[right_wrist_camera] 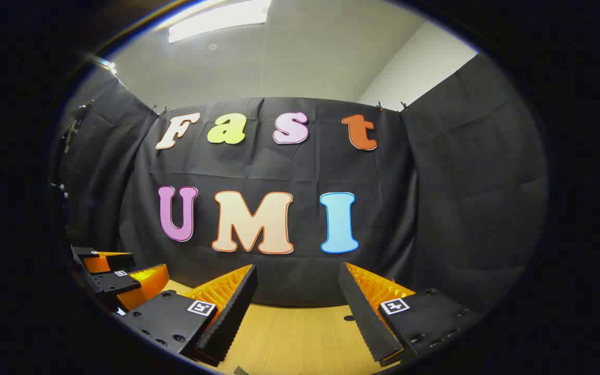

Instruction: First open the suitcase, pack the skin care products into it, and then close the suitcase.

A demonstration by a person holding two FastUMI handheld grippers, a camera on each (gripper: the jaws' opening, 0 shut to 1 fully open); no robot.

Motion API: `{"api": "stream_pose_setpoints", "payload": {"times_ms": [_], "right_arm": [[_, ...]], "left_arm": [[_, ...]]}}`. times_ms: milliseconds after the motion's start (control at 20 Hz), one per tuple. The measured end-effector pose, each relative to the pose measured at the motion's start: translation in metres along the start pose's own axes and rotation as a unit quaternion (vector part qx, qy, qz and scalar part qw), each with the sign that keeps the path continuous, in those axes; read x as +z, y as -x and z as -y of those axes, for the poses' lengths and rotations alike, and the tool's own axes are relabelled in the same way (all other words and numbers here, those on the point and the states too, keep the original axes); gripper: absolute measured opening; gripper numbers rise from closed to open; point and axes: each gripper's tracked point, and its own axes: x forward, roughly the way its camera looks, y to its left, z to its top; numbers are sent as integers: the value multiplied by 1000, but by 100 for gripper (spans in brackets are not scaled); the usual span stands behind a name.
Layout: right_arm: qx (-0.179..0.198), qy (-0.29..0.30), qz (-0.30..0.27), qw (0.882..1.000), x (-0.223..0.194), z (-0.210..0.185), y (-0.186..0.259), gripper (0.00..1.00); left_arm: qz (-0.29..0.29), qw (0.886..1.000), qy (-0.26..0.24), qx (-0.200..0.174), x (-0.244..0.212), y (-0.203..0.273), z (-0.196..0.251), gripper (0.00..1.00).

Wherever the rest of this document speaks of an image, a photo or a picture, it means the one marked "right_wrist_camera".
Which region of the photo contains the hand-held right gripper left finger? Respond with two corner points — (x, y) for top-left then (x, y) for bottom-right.
(118, 264), (258, 367)

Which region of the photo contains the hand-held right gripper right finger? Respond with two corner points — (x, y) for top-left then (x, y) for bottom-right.
(339, 262), (488, 367)

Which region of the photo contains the ceiling light panel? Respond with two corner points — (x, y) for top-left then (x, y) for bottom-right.
(167, 0), (272, 44)

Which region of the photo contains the black backdrop cloth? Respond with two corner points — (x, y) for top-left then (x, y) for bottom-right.
(53, 52), (548, 313)

